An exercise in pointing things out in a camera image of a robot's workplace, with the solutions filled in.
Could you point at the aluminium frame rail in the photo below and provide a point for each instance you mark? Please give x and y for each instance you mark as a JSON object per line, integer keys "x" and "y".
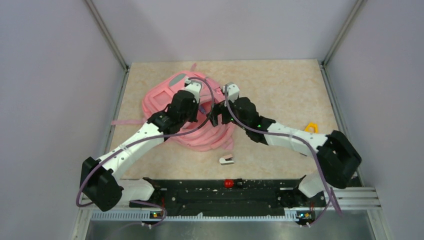
{"x": 114, "y": 97}
{"x": 342, "y": 78}

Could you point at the yellow triangular toy block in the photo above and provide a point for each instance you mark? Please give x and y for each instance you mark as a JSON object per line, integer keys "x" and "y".
{"x": 312, "y": 128}

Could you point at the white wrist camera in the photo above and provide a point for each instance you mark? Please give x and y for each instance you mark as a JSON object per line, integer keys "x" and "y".
{"x": 193, "y": 87}
{"x": 231, "y": 91}

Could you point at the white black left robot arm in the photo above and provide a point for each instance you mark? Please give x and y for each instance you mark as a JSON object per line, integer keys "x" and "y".
{"x": 99, "y": 177}

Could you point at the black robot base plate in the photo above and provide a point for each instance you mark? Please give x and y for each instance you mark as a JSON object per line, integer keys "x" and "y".
{"x": 257, "y": 198}

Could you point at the aluminium frame rail left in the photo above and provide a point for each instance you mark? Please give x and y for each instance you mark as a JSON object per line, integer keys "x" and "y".
{"x": 114, "y": 97}

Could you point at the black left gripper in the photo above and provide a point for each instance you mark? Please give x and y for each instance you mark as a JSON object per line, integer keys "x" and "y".
{"x": 195, "y": 105}

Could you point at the blue eraser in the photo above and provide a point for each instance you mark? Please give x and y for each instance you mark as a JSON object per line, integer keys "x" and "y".
{"x": 202, "y": 110}

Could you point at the aluminium frame rail right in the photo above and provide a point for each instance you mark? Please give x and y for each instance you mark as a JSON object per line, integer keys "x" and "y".
{"x": 342, "y": 78}

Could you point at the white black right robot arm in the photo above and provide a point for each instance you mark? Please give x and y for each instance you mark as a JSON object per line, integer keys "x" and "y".
{"x": 336, "y": 158}

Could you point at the pink student backpack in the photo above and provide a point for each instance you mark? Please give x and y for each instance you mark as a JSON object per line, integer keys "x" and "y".
{"x": 200, "y": 136}

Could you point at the red black stamp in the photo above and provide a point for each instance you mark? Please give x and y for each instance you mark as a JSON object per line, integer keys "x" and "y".
{"x": 233, "y": 183}

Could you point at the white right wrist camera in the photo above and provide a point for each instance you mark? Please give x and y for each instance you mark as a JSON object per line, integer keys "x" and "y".
{"x": 231, "y": 91}

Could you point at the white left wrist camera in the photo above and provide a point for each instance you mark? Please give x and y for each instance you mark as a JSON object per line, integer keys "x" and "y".
{"x": 193, "y": 87}

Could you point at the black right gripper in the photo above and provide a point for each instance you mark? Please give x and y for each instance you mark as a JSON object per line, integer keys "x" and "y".
{"x": 219, "y": 108}

